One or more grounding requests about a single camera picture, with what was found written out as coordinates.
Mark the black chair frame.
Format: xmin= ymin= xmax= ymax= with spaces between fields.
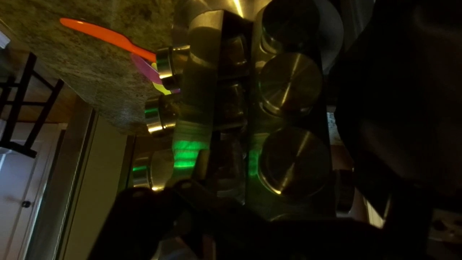
xmin=0 ymin=54 xmax=63 ymax=158

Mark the steel revolving spice rack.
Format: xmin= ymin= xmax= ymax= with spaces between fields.
xmin=128 ymin=0 xmax=344 ymax=222

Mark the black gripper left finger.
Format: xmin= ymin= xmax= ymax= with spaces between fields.
xmin=88 ymin=187 xmax=227 ymax=260

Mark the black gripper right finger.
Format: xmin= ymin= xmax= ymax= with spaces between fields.
xmin=331 ymin=0 xmax=462 ymax=260

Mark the orange plastic knife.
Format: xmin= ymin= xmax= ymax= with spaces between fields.
xmin=59 ymin=18 xmax=156 ymax=63

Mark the spice jar steel lid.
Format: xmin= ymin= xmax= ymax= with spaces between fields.
xmin=257 ymin=53 xmax=323 ymax=118
xmin=258 ymin=128 xmax=331 ymax=200
xmin=261 ymin=0 xmax=320 ymax=50

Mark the purple plastic knife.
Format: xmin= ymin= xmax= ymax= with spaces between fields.
xmin=130 ymin=54 xmax=160 ymax=84

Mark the yellow plastic knife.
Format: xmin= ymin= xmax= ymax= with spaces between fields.
xmin=152 ymin=83 xmax=172 ymax=96

